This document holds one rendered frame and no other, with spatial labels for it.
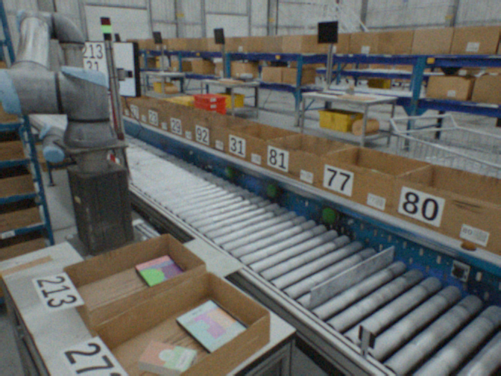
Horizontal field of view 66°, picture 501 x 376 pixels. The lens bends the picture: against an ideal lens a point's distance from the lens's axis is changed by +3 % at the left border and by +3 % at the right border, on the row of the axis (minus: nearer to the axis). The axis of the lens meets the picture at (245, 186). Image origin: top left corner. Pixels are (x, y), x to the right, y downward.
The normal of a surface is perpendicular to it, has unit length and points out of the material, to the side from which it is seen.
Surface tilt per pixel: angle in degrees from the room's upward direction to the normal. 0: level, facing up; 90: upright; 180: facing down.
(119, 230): 90
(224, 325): 0
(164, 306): 88
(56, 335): 0
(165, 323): 1
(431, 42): 88
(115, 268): 88
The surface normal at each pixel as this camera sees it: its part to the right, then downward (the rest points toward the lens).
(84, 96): 0.37, 0.31
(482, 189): -0.80, 0.21
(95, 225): 0.66, 0.26
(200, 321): 0.00, -0.94
